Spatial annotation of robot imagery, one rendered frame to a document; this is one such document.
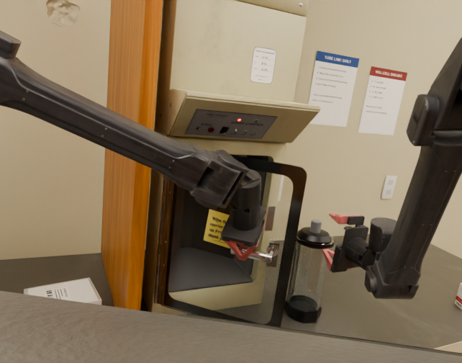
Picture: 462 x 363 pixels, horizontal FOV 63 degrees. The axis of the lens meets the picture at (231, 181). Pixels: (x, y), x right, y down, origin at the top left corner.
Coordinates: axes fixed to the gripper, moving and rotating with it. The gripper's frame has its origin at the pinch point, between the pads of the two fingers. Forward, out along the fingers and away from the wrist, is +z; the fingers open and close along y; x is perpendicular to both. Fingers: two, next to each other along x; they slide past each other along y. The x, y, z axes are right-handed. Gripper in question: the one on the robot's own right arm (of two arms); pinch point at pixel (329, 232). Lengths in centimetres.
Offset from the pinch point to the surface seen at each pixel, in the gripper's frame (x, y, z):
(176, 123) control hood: 40.4, 24.2, 6.2
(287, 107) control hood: 17.7, 30.0, 0.7
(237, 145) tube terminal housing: 23.1, 19.2, 11.9
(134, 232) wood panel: 48.3, 1.7, 2.9
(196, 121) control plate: 36.6, 25.1, 5.3
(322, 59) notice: -30, 47, 55
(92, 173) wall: 52, 1, 55
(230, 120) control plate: 29.1, 25.9, 4.4
